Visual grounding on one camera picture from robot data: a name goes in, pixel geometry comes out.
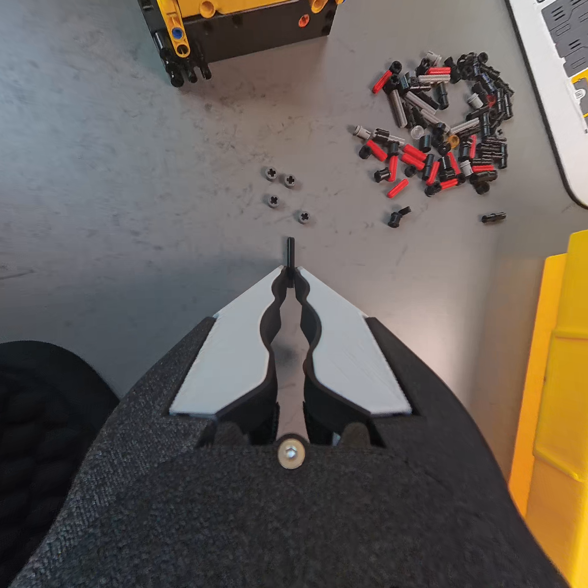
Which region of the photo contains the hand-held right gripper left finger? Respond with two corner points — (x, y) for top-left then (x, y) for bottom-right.
(168, 266), (289, 445)

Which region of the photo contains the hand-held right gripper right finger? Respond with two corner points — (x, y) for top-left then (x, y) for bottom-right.
(294, 266), (413, 445)

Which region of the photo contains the yellow plastic bin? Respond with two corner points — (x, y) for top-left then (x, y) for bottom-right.
(507, 229), (588, 588)

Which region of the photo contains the yellow black lego truck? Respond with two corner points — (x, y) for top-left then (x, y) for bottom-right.
(137, 0), (344, 89)

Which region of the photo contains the pile of small lego parts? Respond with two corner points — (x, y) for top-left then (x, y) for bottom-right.
(353, 49), (516, 199)

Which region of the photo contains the printed lego leaflet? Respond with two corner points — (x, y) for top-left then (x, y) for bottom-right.
(534, 0), (588, 135)

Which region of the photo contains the black padded wrist rest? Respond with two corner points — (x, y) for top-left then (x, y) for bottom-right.
(0, 340), (122, 588)

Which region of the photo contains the white board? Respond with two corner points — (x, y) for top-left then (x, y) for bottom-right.
(503, 0), (588, 209)

